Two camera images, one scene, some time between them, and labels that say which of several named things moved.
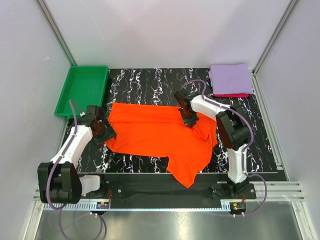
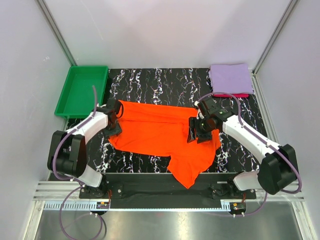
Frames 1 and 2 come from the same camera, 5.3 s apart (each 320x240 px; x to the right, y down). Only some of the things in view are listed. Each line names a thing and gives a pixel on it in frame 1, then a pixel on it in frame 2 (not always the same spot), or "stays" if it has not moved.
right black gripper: x=189 y=123 -> x=201 y=137
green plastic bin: x=85 y=86 stays
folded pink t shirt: x=231 y=95 stays
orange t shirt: x=158 y=131 stays
